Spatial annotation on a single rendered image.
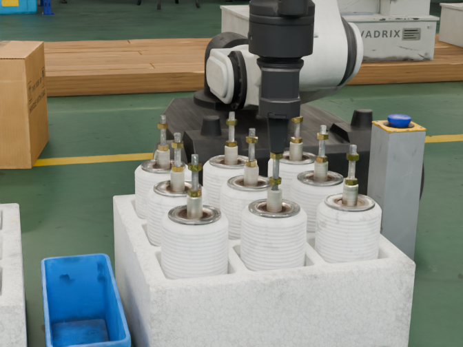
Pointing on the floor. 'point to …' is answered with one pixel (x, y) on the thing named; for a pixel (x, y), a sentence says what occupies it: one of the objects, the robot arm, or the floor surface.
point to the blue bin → (82, 303)
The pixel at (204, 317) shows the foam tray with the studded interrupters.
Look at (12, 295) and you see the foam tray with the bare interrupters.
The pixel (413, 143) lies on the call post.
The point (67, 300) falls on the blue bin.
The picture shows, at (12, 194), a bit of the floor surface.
